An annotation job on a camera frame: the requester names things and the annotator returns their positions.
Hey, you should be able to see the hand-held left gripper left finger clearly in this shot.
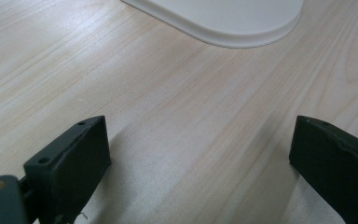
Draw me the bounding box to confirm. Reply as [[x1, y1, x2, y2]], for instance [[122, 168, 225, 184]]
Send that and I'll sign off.
[[23, 115, 112, 224]]

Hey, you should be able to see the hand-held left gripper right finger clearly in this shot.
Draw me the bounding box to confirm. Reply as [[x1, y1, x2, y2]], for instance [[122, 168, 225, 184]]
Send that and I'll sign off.
[[288, 115, 358, 224]]

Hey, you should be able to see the white tray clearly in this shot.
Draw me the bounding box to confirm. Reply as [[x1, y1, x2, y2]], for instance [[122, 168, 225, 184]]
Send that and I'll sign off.
[[119, 0, 304, 49]]

